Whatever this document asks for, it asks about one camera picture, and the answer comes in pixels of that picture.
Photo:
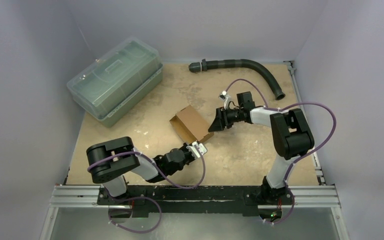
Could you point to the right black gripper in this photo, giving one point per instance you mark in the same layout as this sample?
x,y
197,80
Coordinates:
x,y
225,116

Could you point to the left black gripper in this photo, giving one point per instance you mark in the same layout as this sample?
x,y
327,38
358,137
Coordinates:
x,y
184,147

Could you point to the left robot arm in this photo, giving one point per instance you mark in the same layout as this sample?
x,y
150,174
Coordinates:
x,y
109,161

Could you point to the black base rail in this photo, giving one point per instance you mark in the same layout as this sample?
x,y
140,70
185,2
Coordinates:
x,y
249,201

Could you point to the clear plastic storage box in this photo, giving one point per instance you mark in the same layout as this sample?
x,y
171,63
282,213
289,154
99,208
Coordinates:
x,y
117,81

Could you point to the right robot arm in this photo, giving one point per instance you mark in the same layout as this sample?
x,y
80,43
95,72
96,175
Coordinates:
x,y
291,134

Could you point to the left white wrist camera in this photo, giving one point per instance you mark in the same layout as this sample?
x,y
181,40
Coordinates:
x,y
197,149

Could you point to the brown cardboard box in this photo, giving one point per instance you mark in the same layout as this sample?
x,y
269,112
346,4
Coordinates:
x,y
190,126

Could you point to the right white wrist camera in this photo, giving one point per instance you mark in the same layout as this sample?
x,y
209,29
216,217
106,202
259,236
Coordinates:
x,y
226,98

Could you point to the aluminium frame profile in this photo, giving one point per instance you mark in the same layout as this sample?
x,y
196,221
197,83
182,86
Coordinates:
x,y
86,196

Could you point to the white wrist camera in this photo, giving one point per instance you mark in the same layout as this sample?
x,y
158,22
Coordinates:
x,y
226,98
197,149

